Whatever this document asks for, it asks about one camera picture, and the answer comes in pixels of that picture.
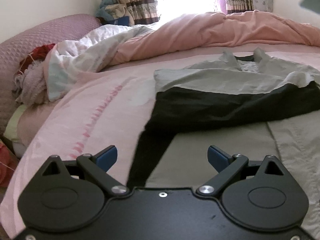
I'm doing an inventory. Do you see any pink printed bed sheet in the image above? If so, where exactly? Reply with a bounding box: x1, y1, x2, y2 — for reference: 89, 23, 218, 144
1, 47, 319, 239

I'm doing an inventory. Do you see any salmon pink duvet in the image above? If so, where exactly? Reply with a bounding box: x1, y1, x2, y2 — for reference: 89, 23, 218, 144
110, 10, 319, 66

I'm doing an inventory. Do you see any red cloth beside bed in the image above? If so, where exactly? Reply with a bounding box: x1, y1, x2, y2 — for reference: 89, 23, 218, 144
0, 141, 18, 188

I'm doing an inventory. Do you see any mauve quilted headboard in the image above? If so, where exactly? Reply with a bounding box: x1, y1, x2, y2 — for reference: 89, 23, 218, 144
1, 14, 101, 133

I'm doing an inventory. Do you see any white pastel patterned quilt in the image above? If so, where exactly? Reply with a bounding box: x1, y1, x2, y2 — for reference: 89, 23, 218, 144
43, 24, 153, 102

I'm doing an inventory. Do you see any grey and black shirt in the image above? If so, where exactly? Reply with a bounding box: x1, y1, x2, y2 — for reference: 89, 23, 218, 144
126, 47, 320, 238

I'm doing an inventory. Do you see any green pillow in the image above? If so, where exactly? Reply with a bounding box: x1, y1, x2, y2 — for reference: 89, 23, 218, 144
3, 105, 27, 142

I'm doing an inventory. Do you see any pile of clothes by curtain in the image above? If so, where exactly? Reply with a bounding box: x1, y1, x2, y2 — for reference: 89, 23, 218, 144
95, 0, 135, 26

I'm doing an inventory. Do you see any red garment at headboard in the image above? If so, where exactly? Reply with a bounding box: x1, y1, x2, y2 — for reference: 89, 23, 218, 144
20, 43, 55, 68

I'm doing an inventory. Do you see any grey knitted garment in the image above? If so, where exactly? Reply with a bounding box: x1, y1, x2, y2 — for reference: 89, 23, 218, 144
12, 60, 49, 107

